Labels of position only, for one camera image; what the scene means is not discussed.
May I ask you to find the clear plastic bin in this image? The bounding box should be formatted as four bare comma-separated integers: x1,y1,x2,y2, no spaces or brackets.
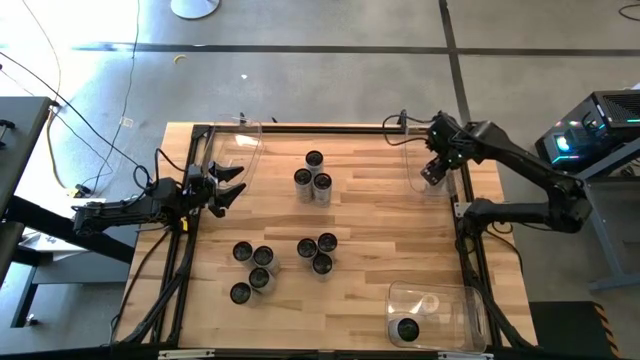
402,124,459,197
202,115,265,189
383,279,490,355

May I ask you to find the grey metal stand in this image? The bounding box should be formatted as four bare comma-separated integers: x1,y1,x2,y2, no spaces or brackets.
559,137,640,292

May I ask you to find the yellow floor cable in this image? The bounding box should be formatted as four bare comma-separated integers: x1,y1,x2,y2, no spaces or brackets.
18,0,71,191

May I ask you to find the dark grey desk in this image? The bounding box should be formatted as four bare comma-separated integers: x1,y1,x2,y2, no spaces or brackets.
0,96,55,216

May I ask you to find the black hazard striped mat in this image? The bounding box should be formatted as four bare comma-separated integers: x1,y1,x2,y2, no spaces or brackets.
528,299,623,359

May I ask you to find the silver table bracket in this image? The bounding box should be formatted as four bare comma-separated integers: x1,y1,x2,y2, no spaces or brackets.
437,351,495,360
157,348,217,360

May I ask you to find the white round stand base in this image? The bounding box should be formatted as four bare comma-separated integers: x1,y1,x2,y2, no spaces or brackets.
169,0,222,21

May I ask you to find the Celsius Arctic Vibe can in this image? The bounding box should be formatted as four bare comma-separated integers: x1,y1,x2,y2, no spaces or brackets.
312,171,334,209
387,316,421,348
229,282,261,307
248,267,278,295

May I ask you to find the black floor tape strip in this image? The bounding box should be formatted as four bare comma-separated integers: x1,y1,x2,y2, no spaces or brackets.
437,0,472,126
72,42,640,56

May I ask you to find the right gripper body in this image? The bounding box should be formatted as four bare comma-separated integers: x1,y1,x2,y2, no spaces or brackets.
420,147,464,187

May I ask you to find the black aluminium table frame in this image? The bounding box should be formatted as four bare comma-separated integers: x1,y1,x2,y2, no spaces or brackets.
110,122,539,351

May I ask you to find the black floor cable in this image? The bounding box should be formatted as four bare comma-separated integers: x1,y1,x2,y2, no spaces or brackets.
0,49,154,176
92,0,142,195

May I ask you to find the white paper sheet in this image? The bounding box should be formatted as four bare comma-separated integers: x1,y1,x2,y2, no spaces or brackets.
22,197,107,254

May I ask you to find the black RGB computer tower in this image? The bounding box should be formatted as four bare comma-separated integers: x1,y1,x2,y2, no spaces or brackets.
533,88,640,174

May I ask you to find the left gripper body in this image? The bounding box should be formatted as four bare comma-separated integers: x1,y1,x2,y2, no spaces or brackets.
185,164,219,206

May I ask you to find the black desk leg frame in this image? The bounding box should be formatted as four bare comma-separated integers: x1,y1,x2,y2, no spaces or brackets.
0,194,136,331

